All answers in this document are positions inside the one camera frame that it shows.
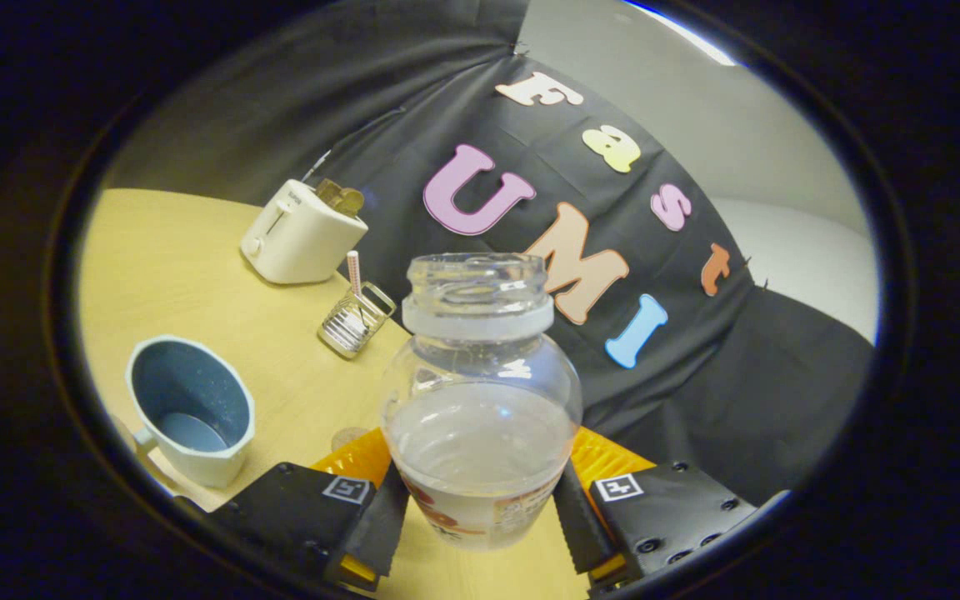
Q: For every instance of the brown toast slice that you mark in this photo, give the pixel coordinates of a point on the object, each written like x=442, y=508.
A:
x=351, y=202
x=328, y=191

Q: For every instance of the ribbed glass mug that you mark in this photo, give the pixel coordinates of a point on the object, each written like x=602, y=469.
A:
x=351, y=325

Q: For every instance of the white toaster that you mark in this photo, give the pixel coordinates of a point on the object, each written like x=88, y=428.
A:
x=297, y=242

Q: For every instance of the printed wooden coaster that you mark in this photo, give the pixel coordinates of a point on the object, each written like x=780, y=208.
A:
x=349, y=437

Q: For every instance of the pale blue cup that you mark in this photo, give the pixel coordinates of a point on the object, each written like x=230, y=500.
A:
x=188, y=392

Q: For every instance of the black backdrop cloth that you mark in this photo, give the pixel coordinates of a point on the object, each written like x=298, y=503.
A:
x=738, y=400

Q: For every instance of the wooden table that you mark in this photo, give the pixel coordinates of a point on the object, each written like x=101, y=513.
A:
x=197, y=275

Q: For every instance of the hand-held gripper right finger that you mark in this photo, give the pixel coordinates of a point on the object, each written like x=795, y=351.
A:
x=573, y=525

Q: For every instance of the clear juice bottle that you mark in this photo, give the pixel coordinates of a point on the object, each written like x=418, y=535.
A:
x=480, y=433

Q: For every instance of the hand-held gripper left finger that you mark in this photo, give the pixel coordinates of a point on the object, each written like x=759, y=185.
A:
x=376, y=537

